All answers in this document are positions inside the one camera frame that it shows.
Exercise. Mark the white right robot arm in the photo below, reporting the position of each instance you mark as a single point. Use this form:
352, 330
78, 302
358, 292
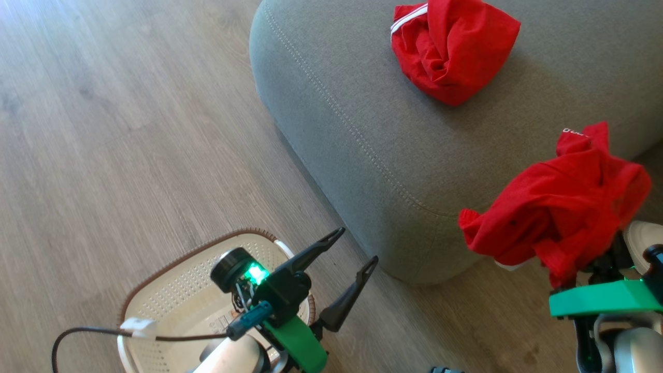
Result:
637, 347

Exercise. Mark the red garment with white stripes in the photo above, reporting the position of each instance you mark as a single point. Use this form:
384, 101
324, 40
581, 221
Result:
456, 52

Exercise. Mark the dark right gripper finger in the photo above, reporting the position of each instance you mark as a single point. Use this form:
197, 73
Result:
608, 259

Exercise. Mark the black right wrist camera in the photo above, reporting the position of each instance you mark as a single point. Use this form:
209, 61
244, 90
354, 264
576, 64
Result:
655, 269

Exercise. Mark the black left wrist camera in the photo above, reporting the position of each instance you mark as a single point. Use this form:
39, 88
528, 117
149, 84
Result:
279, 295

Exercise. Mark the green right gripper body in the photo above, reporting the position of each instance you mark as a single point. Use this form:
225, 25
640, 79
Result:
606, 303

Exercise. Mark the plain red garment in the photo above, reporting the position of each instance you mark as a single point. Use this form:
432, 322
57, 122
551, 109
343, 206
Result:
559, 207

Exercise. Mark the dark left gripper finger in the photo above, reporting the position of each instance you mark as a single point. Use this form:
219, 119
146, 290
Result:
347, 298
316, 246

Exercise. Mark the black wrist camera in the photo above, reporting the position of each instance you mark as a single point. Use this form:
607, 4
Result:
279, 295
655, 269

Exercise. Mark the white perforated laundry basket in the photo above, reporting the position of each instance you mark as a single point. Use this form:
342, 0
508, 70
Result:
176, 305

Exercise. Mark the grey fabric sofa seat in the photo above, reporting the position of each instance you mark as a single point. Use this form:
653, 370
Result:
362, 103

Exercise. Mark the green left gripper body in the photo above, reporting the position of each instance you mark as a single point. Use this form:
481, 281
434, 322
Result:
298, 344

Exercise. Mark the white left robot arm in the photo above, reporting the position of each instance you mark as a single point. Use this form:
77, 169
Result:
233, 360

